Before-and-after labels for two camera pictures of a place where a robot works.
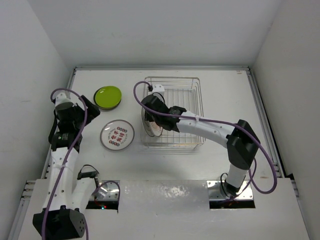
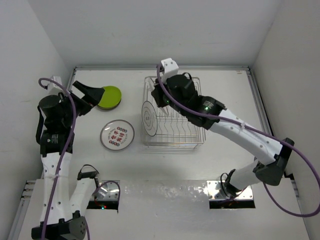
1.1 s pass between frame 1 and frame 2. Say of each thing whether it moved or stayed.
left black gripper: moved
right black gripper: moved
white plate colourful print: stayed
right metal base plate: stayed
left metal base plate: stayed
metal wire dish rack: stayed
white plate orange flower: moved
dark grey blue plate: stayed
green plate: stayed
